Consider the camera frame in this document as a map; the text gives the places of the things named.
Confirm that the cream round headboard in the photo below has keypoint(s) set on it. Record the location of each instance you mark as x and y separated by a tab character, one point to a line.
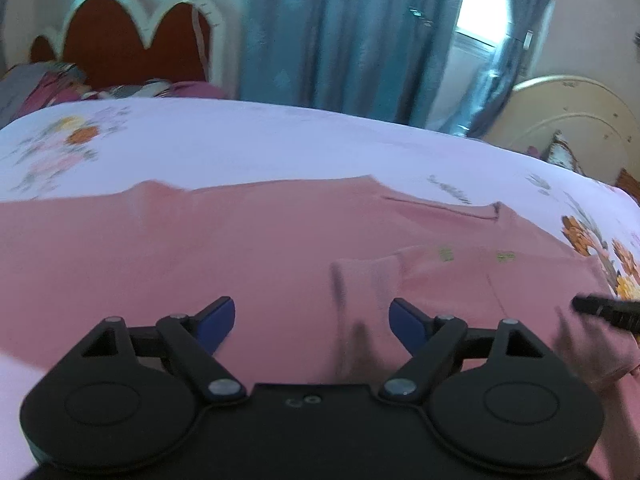
601	130

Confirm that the blue curtain right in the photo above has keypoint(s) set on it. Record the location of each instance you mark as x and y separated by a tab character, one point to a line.
492	85

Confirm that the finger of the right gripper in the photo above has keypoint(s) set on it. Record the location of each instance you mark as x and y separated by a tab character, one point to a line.
622	314

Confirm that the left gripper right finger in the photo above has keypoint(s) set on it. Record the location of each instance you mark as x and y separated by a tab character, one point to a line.
433	344

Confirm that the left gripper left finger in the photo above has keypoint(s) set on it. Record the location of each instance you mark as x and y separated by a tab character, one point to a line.
191	342

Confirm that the floral pink bedsheet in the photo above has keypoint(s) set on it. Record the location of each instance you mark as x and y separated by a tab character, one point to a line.
102	147

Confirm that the blue curtain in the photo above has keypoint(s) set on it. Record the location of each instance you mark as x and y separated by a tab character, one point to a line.
492	85
380	59

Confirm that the patterned cushion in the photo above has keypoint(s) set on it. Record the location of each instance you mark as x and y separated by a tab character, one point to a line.
559	154

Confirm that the red scalloped headboard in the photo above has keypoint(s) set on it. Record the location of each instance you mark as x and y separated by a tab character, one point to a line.
120	42

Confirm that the window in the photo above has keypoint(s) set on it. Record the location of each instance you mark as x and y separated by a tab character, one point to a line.
481	26

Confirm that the pink knit garment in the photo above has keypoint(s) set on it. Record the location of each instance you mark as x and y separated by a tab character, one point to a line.
312	267

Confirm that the pile of bedding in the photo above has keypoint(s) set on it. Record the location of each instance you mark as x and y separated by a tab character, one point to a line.
27	88

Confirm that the blue curtain left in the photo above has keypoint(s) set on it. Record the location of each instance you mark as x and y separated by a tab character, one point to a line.
380	59

